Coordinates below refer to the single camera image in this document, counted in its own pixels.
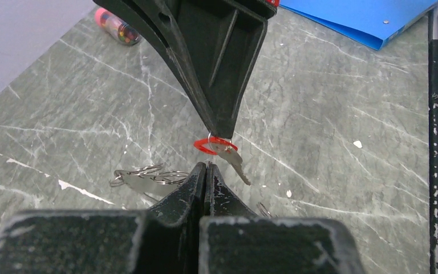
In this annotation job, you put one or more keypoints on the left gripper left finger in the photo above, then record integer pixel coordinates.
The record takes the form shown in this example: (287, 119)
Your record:
(160, 239)

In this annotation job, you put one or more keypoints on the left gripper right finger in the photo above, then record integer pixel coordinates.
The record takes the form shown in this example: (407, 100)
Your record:
(234, 239)

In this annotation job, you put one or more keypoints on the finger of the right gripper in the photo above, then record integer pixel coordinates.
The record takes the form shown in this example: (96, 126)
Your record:
(158, 45)
(213, 47)

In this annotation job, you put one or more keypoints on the key with red tag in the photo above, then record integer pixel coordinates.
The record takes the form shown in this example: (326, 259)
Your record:
(230, 155)

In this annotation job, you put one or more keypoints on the pink capped brown vial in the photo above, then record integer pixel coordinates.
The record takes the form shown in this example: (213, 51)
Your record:
(116, 27)

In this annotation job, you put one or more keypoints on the blue foam sheet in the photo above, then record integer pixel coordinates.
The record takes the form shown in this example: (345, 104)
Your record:
(372, 23)

